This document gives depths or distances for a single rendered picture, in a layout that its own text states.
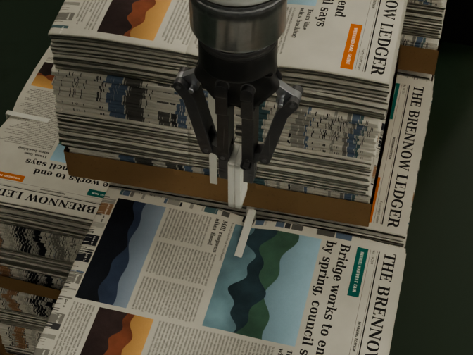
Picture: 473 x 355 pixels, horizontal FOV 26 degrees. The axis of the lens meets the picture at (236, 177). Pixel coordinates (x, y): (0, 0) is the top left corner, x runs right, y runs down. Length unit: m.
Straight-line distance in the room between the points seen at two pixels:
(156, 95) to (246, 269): 0.22
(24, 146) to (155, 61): 0.59
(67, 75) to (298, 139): 0.27
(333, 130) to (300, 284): 0.18
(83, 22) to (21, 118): 0.60
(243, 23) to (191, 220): 0.39
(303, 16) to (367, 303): 0.33
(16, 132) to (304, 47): 0.72
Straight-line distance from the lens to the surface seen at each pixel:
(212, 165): 1.19
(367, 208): 1.20
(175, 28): 1.12
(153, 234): 1.22
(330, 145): 1.13
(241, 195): 1.10
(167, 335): 1.13
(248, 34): 0.91
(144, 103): 1.16
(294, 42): 1.10
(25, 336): 1.88
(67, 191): 1.59
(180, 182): 1.23
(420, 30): 1.39
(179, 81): 1.01
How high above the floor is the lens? 1.77
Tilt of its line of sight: 47 degrees down
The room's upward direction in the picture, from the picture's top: straight up
